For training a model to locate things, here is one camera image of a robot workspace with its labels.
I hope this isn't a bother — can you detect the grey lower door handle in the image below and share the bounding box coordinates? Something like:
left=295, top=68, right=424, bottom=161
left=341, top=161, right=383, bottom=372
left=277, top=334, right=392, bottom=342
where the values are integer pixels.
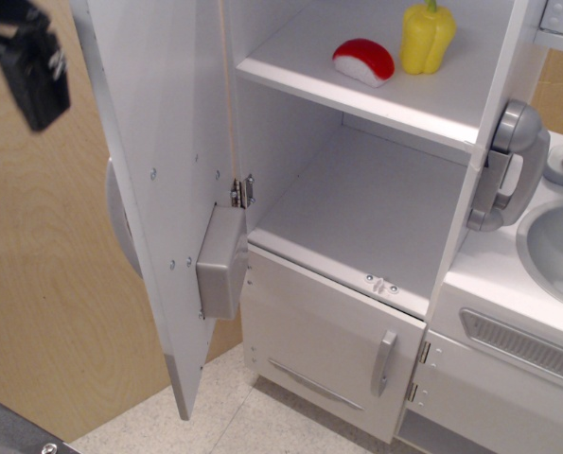
left=370, top=330, right=397, bottom=397

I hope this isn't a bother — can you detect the white fridge door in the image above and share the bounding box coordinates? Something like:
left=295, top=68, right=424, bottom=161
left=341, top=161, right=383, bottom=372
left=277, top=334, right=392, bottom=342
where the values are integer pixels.
left=71, top=1, right=236, bottom=420

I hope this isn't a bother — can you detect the white toy counter unit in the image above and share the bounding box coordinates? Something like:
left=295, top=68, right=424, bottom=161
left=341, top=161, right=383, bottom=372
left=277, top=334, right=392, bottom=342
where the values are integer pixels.
left=394, top=127, right=563, bottom=454

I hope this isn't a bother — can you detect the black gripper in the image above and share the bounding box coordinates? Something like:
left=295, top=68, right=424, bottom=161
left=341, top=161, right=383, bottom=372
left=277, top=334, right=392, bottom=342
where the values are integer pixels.
left=0, top=1, right=71, bottom=132

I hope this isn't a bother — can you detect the grey ice dispenser panel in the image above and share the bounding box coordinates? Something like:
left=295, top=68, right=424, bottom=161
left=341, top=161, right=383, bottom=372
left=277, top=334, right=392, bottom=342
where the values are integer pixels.
left=196, top=205, right=248, bottom=320

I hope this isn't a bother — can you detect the brass lower hinge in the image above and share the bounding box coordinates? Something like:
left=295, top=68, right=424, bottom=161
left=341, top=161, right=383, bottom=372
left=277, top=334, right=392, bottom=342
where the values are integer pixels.
left=418, top=340, right=431, bottom=364

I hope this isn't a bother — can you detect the white toy fridge cabinet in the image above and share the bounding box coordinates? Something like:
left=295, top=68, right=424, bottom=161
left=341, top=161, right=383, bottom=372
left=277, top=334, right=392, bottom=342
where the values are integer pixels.
left=222, top=1, right=545, bottom=333

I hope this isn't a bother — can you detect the metal door hinge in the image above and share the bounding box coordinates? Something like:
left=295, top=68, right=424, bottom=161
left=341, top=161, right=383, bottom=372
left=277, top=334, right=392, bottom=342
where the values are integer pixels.
left=230, top=174, right=255, bottom=209

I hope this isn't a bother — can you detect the grey vent grille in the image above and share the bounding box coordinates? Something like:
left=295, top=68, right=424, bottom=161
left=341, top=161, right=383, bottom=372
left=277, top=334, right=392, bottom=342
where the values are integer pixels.
left=458, top=307, right=563, bottom=388

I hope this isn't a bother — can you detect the yellow toy bell pepper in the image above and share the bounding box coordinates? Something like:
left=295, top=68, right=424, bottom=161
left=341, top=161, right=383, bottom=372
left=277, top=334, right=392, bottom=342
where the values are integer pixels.
left=399, top=1, right=457, bottom=75

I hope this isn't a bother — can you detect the grey toy wall phone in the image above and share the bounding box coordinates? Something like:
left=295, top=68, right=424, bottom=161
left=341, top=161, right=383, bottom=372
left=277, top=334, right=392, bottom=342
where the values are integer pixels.
left=466, top=99, right=550, bottom=232

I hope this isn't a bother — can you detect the white upper shelf box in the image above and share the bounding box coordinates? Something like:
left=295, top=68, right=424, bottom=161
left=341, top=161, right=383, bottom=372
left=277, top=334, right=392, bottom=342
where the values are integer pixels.
left=534, top=0, right=563, bottom=51

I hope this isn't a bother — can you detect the red white toy sushi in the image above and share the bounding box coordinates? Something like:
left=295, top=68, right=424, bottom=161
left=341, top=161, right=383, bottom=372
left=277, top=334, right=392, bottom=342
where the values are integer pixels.
left=332, top=38, right=396, bottom=88

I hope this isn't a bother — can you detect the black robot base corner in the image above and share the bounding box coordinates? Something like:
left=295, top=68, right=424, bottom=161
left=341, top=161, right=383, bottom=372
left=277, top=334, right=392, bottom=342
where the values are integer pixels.
left=0, top=403, right=77, bottom=454

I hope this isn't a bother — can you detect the white lower freezer door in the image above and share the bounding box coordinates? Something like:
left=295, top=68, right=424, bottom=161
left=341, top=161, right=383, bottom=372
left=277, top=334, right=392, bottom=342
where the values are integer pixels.
left=240, top=246, right=425, bottom=442

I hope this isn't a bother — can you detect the grey toy sink basin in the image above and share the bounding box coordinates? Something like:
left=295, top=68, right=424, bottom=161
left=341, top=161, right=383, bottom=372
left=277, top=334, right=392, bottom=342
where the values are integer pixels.
left=517, top=201, right=563, bottom=303

